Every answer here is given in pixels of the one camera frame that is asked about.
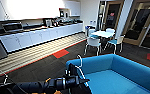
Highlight white square table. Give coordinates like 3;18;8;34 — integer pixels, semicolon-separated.
90;29;116;40

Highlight white chair blue seat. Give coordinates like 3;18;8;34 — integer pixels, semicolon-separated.
86;27;97;38
103;34;126;55

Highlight white lower kitchen cabinets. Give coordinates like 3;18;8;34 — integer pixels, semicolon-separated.
0;22;85;55

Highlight black microwave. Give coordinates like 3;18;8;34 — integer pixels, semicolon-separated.
2;22;24;33

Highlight blue sofa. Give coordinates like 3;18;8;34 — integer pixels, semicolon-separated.
65;53;150;94

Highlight wooden framed glass door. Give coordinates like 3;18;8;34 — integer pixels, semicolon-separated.
102;0;126;33
122;0;150;47

